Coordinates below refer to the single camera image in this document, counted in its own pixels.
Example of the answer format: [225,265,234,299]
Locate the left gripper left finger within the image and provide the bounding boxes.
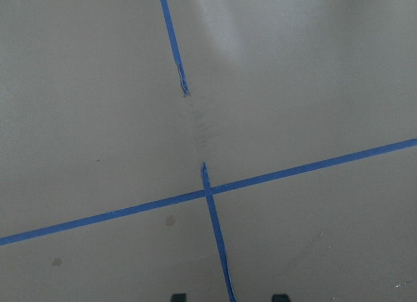
[170,293,186,302]

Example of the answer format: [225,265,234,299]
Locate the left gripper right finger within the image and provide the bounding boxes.
[271,294,289,302]

